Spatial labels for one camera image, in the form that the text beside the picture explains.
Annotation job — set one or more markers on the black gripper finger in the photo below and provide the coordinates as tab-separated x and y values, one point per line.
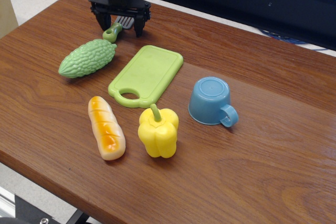
139	23
104	20

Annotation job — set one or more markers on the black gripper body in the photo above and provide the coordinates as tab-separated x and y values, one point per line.
128	8

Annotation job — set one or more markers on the toy spatula green handle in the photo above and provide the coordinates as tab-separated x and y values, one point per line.
121	23

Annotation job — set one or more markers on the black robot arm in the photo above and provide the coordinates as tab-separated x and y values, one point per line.
138	10

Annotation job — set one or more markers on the light green cutting board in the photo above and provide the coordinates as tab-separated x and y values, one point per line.
146	76

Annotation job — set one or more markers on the green toy bitter gourd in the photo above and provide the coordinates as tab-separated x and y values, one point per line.
87	58

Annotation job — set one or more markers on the beige cabinet side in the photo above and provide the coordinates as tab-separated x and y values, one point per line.
8	18

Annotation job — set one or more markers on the blue toy cup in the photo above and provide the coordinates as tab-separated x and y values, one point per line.
210	103

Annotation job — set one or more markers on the yellow toy bell pepper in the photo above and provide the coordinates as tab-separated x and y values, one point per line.
158	131

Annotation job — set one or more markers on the toy bread baguette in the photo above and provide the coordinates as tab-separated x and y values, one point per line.
106	129

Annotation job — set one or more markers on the dark blue metal beam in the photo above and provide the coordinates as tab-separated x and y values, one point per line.
311	21

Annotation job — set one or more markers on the black table leg bracket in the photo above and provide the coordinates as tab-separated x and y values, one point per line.
28	213

